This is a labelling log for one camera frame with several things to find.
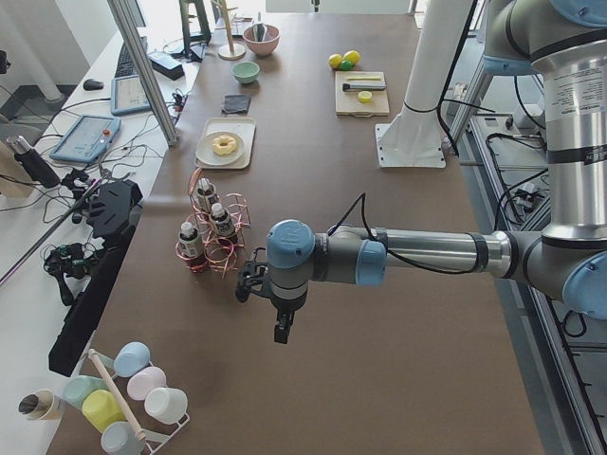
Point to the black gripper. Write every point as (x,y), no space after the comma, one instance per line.
(285,306)

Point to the tea bottle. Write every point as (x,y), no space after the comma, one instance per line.
(206,195)
(191,247)
(221,221)

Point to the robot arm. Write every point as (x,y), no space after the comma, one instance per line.
(564,42)

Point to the cream rabbit tray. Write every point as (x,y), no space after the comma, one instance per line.
(243,127)

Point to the white cup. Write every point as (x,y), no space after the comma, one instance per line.
(167,405)

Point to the pink cup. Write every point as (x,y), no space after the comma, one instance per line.
(143,382)

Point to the cream round plate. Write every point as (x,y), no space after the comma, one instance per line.
(205,154)

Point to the yellow glazed donut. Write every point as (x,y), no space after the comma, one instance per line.
(224,145)

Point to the grey blue cup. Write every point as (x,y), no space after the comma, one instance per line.
(119,439)

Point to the yellow cup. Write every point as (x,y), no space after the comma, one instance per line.
(101,410)

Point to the mint green cup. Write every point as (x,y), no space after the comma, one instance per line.
(79,387)

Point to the dark grey folded cloth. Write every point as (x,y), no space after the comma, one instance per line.
(236,104)

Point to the half lemon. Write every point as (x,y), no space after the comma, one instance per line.
(365,96)

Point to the wooden cutting board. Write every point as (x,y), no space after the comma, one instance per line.
(347,104)

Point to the paper cup with metal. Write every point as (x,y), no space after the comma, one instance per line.
(41,405)

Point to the steel muddler black tip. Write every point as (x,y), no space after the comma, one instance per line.
(354,87)

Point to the yellow plastic knife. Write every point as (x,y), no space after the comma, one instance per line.
(364,78)

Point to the green bowl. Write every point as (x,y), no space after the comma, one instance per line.
(246,72)

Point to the near teach pendant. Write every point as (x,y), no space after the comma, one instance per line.
(87,139)

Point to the teach pendant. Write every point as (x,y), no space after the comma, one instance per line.
(87,139)
(128,96)

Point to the lemon near board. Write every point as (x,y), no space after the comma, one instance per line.
(335,60)

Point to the far teach pendant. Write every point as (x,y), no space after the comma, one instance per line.
(128,96)

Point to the far yellow lemon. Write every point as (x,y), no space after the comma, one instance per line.
(352,56)

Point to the pink bowl with ice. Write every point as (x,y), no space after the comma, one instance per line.
(267,45)

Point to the metal ice scoop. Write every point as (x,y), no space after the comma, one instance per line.
(259,29)

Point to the black keyboard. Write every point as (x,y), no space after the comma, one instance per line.
(125,65)

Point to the black computer mouse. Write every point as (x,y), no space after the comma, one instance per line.
(92,85)

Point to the black thermos bottle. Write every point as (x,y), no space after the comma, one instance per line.
(35,166)

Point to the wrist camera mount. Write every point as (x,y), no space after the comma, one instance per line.
(252,278)

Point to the copper wire bottle rack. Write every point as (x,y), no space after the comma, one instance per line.
(212,236)

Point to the white wire cup rack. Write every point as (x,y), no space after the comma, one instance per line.
(158,435)

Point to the wooden rack handle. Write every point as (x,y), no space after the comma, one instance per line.
(94,357)

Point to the black angled bracket device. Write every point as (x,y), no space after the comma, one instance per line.
(86,280)

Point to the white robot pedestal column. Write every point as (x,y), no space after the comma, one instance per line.
(414,137)

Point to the aluminium frame post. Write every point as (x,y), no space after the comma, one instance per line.
(126,23)

